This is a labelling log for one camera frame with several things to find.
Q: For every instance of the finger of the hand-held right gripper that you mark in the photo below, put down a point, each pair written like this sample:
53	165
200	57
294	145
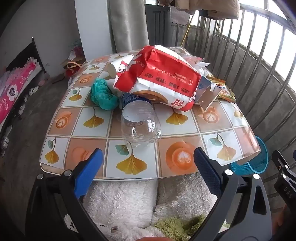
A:
281	162

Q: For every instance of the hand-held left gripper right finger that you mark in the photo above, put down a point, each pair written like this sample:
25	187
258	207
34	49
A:
207	166

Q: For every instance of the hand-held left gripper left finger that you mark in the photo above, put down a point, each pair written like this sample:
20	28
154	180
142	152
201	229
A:
89	171

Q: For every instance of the blue plastic mesh basket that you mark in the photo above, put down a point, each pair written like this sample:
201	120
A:
254	162

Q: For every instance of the clear plastic bottle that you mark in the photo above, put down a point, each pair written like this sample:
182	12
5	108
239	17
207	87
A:
138	125

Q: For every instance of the blue and white carton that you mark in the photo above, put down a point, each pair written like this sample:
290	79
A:
205	92

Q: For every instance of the green plastic bag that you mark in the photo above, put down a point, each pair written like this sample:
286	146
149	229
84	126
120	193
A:
101	95

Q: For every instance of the yellow snack packet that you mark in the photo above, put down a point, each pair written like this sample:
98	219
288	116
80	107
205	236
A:
225	91

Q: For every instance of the white paper cup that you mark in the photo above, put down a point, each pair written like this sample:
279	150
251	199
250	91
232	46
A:
115	67

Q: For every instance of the clear plastic packet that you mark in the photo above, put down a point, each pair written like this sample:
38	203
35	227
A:
194	59

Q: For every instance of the red and white paper bag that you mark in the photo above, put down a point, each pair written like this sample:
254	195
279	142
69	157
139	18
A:
157	69

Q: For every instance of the person's right hand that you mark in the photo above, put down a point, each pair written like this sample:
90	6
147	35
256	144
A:
286	220

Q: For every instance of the white slipper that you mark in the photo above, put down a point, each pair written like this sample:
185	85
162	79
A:
34	90

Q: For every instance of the pink floral blanket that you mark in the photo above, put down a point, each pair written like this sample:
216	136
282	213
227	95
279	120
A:
13	92

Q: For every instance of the pile of colourful bags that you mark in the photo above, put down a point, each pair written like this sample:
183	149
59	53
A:
74	62

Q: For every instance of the yellow broom stick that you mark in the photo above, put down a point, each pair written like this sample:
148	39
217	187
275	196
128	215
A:
185	34

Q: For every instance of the dark grey cabinet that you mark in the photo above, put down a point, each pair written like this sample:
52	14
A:
157	25

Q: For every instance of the grey curtain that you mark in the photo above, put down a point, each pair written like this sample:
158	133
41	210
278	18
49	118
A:
129	25

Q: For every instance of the checked hanging cloth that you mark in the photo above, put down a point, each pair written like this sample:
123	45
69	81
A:
181	17

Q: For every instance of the metal balcony railing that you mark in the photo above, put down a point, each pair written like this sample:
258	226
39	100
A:
262	10

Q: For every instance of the beige hanging clothes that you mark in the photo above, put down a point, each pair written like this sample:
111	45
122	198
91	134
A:
208	9

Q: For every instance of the black bed frame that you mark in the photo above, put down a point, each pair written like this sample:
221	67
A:
25	55

